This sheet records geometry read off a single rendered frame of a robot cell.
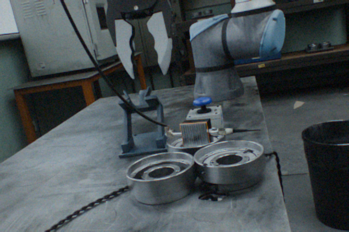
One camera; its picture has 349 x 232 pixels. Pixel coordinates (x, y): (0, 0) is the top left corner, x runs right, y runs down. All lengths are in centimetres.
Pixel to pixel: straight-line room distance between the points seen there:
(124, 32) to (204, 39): 51
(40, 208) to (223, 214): 29
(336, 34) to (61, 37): 306
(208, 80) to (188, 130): 45
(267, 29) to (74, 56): 206
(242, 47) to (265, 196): 58
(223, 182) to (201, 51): 60
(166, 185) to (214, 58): 61
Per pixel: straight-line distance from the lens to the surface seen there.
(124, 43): 58
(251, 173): 54
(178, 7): 436
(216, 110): 79
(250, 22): 100
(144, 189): 53
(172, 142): 69
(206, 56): 107
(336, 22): 468
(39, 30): 298
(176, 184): 52
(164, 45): 57
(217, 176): 53
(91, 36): 283
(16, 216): 64
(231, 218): 48
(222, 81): 107
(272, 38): 100
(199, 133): 63
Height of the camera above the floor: 105
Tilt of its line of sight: 14 degrees down
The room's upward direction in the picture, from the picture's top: 10 degrees counter-clockwise
